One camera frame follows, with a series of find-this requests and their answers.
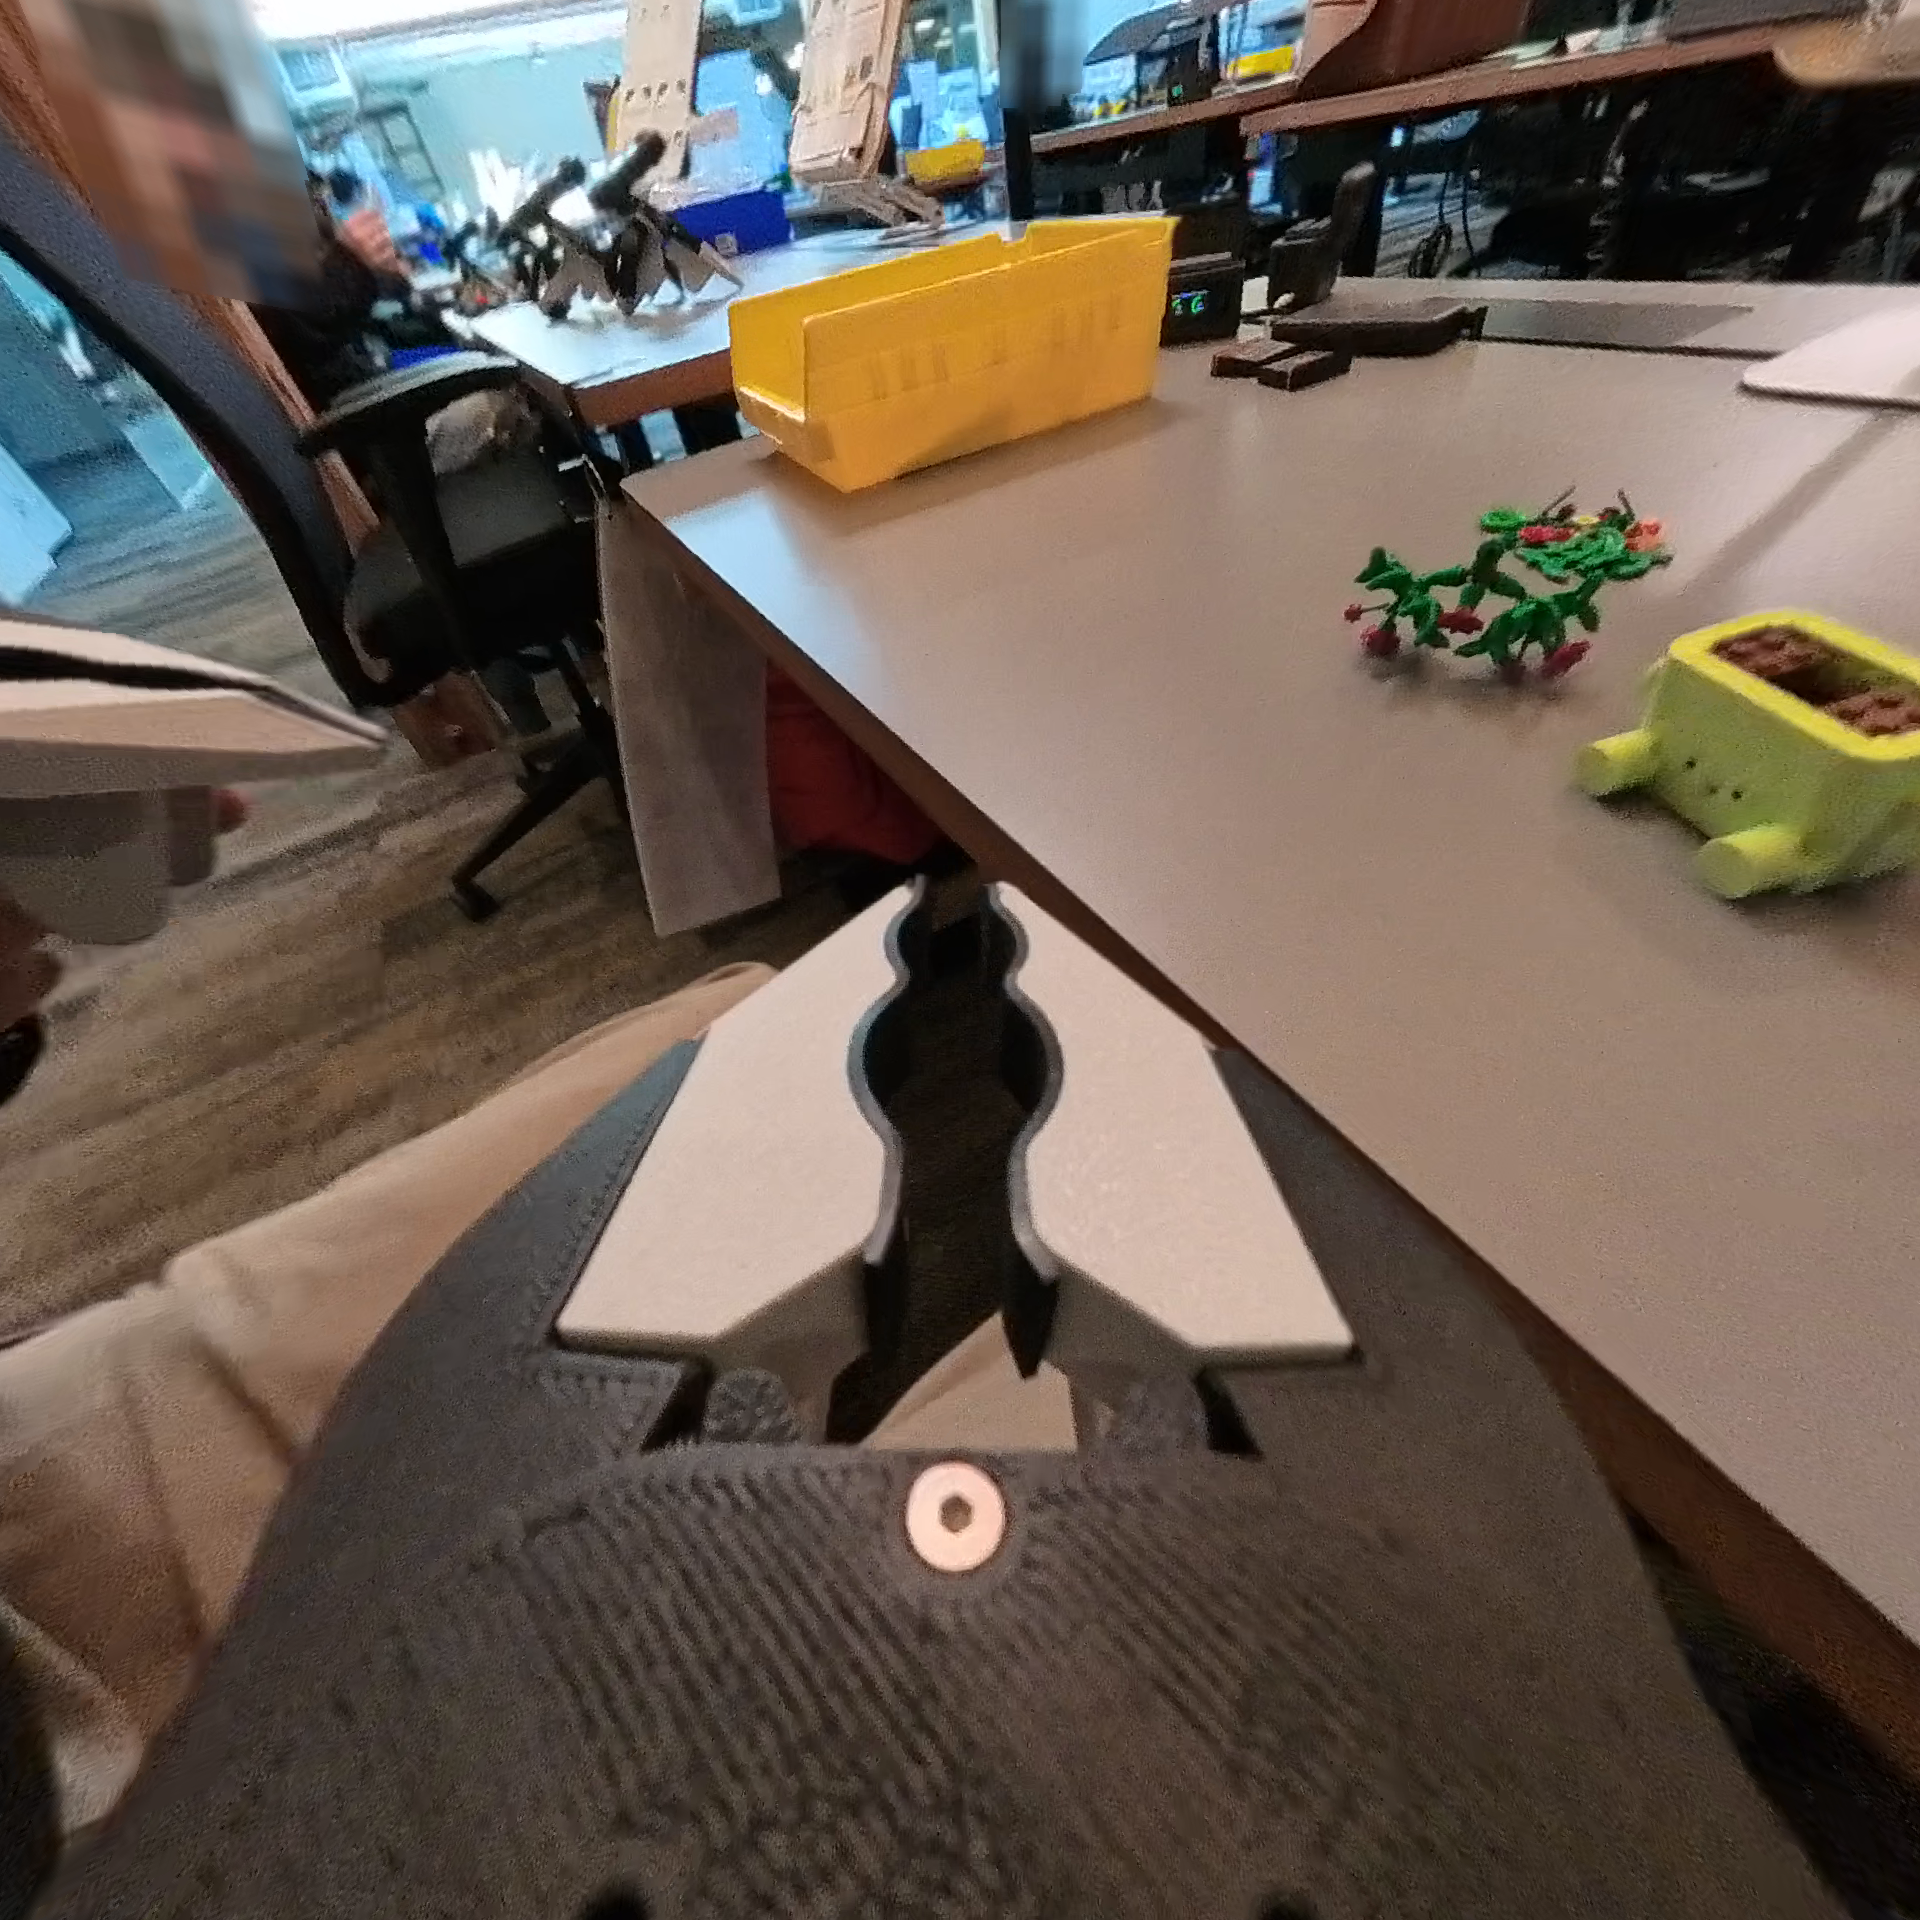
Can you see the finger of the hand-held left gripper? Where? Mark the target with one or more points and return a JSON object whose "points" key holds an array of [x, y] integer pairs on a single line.
{"points": [[91, 661], [182, 743]]}

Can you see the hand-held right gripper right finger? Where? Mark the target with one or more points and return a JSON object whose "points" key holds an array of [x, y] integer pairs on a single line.
{"points": [[1172, 1185]]}

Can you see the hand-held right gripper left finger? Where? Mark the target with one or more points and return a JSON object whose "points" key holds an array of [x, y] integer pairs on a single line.
{"points": [[751, 1185]]}

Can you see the green toy brick vine plant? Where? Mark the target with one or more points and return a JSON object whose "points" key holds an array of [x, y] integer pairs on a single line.
{"points": [[1485, 615]]}

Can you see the pile of small toy bricks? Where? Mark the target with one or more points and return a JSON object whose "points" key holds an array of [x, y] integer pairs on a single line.
{"points": [[1589, 541]]}

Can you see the person's left hand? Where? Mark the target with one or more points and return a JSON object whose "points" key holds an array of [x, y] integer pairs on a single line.
{"points": [[25, 968]]}

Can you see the black office chair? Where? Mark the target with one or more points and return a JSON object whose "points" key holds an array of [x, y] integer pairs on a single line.
{"points": [[271, 451]]}

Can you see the red cloth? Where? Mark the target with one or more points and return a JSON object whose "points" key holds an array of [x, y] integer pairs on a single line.
{"points": [[839, 781]]}

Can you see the grey hanging cloth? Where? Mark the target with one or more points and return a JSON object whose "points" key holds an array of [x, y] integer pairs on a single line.
{"points": [[692, 721]]}

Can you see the spare grippers on desk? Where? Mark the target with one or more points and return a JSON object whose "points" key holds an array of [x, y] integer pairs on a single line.
{"points": [[617, 240]]}

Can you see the lime green toy brick pot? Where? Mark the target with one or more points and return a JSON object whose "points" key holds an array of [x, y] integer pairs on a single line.
{"points": [[1756, 765]]}

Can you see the blue plastic bin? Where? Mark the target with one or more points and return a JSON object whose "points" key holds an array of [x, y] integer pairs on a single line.
{"points": [[734, 223]]}

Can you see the paper instruction booklet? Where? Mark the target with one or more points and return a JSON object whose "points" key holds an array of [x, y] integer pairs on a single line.
{"points": [[849, 89], [662, 89]]}

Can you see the small black battery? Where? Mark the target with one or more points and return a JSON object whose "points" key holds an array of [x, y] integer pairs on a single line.
{"points": [[1302, 368], [1254, 358]]}

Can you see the yellow plastic bin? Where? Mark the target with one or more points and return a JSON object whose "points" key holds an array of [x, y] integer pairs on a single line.
{"points": [[962, 359]]}

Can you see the black flat box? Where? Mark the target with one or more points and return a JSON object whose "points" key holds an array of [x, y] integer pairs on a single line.
{"points": [[1382, 325]]}

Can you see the black charger case with display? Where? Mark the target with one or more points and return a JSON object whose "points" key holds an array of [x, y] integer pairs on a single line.
{"points": [[1201, 299]]}

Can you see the black open case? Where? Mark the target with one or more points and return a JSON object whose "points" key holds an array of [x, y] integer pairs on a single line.
{"points": [[1330, 240]]}

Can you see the black pole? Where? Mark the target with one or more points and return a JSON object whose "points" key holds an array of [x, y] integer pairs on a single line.
{"points": [[1020, 105]]}

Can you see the white document stand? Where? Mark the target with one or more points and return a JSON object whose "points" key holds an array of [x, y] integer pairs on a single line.
{"points": [[1845, 368]]}

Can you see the wooden background desk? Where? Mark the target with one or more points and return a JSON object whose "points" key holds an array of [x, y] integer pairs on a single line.
{"points": [[1501, 105]]}

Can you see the brown paper bag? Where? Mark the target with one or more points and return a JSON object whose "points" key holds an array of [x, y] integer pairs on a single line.
{"points": [[1412, 38]]}

